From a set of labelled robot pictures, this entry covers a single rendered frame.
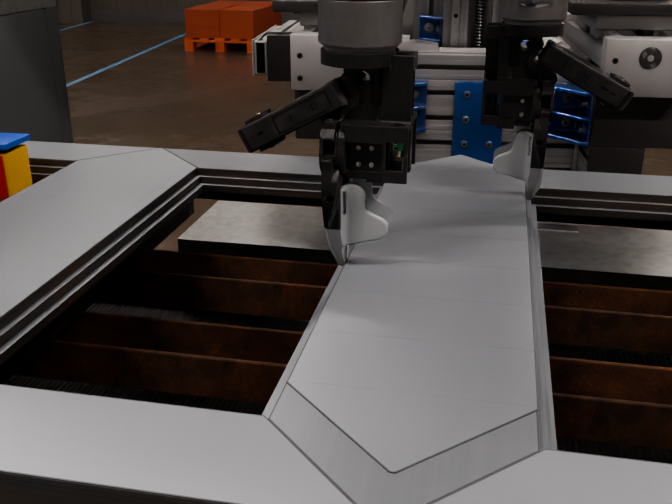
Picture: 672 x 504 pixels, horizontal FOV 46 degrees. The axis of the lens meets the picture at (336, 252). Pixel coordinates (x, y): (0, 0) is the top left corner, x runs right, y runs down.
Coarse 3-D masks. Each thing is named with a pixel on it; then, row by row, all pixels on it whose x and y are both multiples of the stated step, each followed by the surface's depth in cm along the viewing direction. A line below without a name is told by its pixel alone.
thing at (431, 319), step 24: (336, 312) 69; (360, 312) 69; (384, 312) 69; (408, 312) 69; (432, 312) 69; (456, 312) 69; (480, 312) 69; (504, 312) 69; (528, 312) 69; (384, 336) 65; (408, 336) 65; (432, 336) 65; (456, 336) 65; (480, 336) 65; (504, 336) 65; (528, 336) 65
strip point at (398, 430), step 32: (320, 384) 58; (352, 416) 54; (384, 416) 54; (416, 416) 54; (448, 416) 54; (480, 416) 54; (512, 416) 54; (384, 448) 51; (416, 448) 51; (448, 448) 51
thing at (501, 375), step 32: (320, 352) 62; (352, 352) 62; (384, 352) 62; (416, 352) 62; (448, 352) 62; (480, 352) 62; (512, 352) 62; (352, 384) 58; (384, 384) 58; (416, 384) 58; (448, 384) 58; (480, 384) 58; (512, 384) 58
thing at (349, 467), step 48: (192, 192) 106; (240, 192) 108; (288, 192) 107; (576, 192) 100; (144, 240) 92; (48, 288) 75; (0, 336) 67; (288, 384) 58; (288, 432) 52; (336, 432) 52; (528, 432) 52; (0, 480) 49; (48, 480) 48; (336, 480) 48; (384, 480) 48; (432, 480) 48
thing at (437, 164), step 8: (432, 160) 113; (440, 160) 113; (448, 160) 113; (456, 160) 113; (464, 160) 113; (416, 168) 109; (424, 168) 109; (432, 168) 109; (440, 168) 109; (448, 168) 109; (456, 168) 109; (464, 168) 109; (472, 168) 109; (480, 168) 109; (488, 168) 109
